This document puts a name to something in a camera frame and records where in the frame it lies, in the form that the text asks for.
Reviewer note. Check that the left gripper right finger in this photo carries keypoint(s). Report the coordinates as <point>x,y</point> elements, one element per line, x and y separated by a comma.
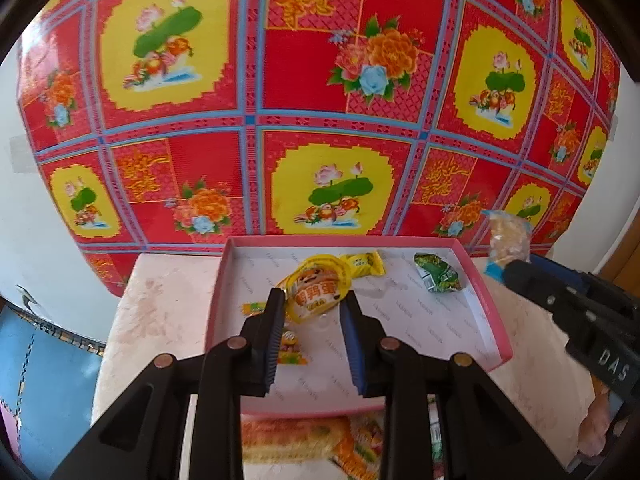
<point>384,367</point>

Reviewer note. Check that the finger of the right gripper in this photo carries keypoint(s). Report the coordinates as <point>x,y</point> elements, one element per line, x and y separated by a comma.
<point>544,290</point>
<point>562,273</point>

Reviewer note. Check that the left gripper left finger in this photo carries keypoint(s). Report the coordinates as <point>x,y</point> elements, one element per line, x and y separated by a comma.
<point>242,365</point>

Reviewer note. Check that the small colourful candy packet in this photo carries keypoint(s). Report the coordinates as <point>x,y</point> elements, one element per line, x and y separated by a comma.
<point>290,352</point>

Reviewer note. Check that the green peas snack bag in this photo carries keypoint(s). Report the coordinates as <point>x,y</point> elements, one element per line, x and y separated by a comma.
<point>436,437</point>

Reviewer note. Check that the orange biscuit snack packet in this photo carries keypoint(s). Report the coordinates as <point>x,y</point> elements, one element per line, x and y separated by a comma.
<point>351,443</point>

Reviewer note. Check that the clear blue-edged cracker packet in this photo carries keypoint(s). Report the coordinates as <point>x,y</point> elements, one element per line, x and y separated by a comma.
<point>509,240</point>

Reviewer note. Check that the small yellow candy packet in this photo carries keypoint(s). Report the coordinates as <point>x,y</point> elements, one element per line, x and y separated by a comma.
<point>364,264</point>

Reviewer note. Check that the dark green pea snack packet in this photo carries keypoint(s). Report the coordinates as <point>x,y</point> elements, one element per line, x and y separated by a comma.
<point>436,274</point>

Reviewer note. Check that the yellow quail egg packet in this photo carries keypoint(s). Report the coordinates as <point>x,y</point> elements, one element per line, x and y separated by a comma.
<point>317,285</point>

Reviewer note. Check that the pink shallow cardboard box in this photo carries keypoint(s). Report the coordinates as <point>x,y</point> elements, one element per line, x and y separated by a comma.
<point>431,298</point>

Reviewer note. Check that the red floral wall sheet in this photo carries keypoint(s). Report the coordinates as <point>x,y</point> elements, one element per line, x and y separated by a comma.
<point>173,125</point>

